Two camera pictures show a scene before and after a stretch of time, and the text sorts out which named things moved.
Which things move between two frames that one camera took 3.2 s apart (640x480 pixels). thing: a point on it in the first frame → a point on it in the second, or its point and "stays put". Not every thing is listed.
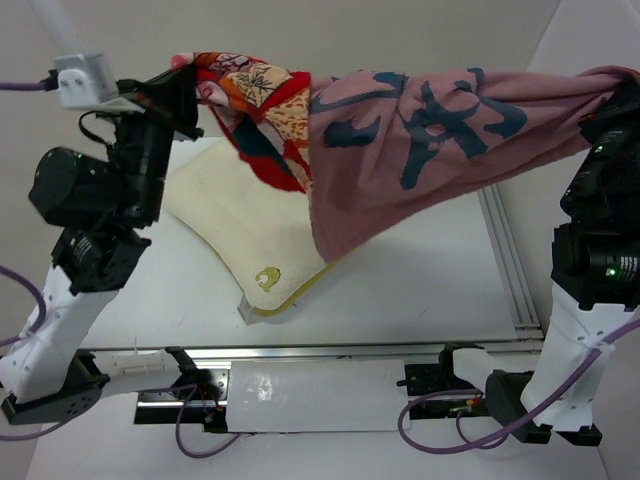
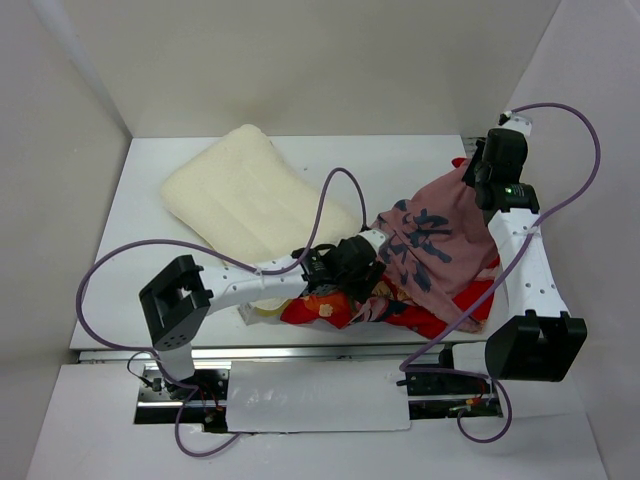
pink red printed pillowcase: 382,151 → 441,261
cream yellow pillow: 260,230 stays put
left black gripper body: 176,121 → 355,285
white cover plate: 317,396 stays put
